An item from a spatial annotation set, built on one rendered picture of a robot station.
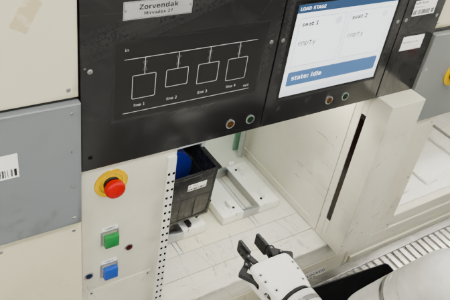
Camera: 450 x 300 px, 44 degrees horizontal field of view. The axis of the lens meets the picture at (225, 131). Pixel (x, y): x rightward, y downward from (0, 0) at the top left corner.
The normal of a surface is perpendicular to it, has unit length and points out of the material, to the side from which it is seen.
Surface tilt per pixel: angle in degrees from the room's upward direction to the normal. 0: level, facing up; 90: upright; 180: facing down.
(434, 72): 90
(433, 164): 0
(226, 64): 90
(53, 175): 90
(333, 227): 90
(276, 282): 7
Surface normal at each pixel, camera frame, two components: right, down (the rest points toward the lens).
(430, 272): -0.82, -0.40
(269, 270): 0.06, -0.83
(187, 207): 0.55, 0.59
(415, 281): -0.93, -0.13
